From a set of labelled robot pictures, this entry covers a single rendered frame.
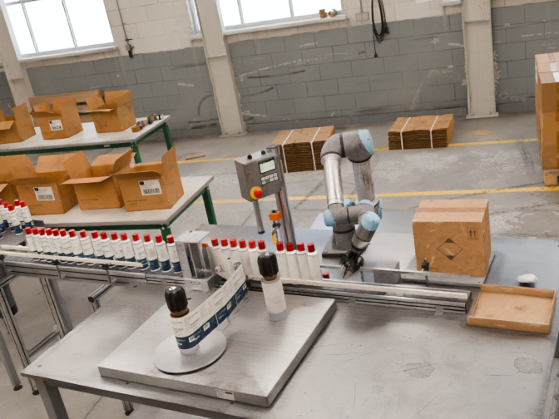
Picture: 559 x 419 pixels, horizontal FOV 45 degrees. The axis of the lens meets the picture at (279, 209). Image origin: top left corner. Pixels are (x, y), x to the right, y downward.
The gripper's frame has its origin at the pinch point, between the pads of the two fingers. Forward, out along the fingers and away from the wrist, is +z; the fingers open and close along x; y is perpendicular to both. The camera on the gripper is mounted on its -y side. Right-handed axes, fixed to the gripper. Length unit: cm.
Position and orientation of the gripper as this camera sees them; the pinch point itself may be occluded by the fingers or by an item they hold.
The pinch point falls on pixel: (344, 275)
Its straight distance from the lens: 302.5
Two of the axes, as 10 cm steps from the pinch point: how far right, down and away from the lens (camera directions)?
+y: -4.3, 4.1, -8.0
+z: -2.9, 7.7, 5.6
